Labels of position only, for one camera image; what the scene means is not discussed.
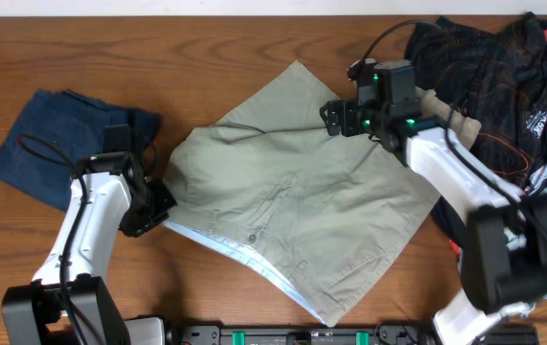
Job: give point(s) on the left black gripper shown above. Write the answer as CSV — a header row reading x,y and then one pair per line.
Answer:
x,y
166,200

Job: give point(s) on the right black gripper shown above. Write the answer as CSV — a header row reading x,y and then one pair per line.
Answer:
x,y
334,118

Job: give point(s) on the khaki cargo shorts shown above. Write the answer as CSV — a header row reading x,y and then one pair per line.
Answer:
x,y
321,217

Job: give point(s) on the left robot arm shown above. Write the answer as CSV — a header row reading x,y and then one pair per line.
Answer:
x,y
67,301

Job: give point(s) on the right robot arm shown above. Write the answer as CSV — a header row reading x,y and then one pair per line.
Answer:
x,y
504,262

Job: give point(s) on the folded navy blue shorts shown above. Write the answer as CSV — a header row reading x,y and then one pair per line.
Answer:
x,y
66,123

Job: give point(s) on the black patterned shirt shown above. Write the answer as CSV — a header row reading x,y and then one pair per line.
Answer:
x,y
495,79

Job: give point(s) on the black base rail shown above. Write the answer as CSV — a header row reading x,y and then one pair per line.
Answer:
x,y
384,334

